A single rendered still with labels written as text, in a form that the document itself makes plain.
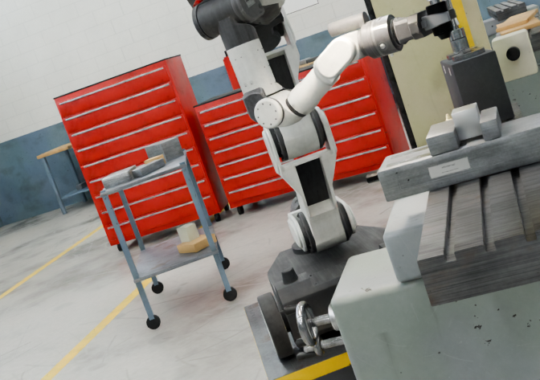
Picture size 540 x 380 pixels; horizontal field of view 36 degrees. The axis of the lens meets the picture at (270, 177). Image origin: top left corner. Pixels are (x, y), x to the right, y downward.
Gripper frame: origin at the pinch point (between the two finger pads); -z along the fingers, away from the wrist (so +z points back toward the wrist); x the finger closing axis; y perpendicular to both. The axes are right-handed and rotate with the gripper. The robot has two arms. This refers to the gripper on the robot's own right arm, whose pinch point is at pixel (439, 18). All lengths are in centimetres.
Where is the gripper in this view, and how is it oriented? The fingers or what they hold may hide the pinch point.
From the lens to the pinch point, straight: 193.6
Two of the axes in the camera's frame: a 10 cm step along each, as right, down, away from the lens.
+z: -8.3, 2.0, 5.2
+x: 4.5, -3.0, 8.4
